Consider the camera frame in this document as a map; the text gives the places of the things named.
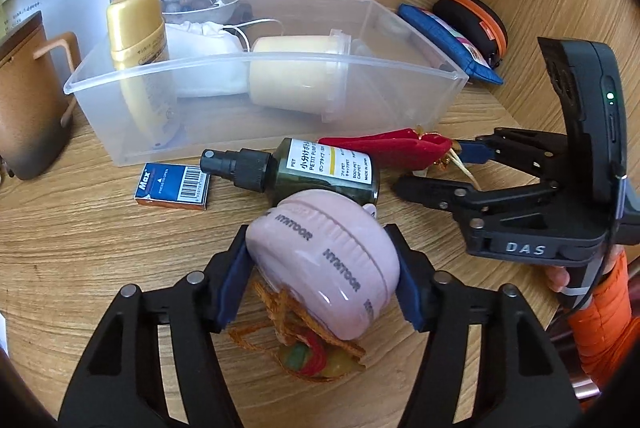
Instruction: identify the blue zipper pouch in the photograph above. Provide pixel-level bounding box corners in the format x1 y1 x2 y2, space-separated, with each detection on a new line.
397 4 503 86

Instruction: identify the gold tube bottle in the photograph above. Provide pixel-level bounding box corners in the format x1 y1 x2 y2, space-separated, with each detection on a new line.
106 0 180 149

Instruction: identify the brown mug with lid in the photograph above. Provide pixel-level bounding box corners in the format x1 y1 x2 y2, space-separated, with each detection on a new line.
0 11 81 180

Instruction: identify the cream plastic jar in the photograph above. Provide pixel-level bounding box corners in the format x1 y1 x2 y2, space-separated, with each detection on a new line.
248 30 352 123

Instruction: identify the pink round case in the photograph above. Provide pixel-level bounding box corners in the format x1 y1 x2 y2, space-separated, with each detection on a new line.
245 190 400 340

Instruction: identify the clear plastic storage bin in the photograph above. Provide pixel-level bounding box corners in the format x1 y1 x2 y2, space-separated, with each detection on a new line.
64 0 468 165

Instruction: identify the blue staples box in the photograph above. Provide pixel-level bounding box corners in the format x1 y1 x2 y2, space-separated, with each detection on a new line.
134 163 210 211

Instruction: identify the clear bowl of beads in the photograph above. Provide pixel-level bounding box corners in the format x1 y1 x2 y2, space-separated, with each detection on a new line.
160 0 241 24

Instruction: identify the green spray bottle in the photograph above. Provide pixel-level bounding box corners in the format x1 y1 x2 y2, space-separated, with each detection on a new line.
200 138 380 205

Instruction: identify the black orange round case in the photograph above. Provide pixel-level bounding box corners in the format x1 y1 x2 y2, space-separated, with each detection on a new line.
432 0 509 69

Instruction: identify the white drawstring pouch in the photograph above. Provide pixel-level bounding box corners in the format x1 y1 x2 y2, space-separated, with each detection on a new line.
164 18 286 99

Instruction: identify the person right hand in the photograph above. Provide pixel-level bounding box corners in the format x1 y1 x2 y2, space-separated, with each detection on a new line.
543 244 626 294

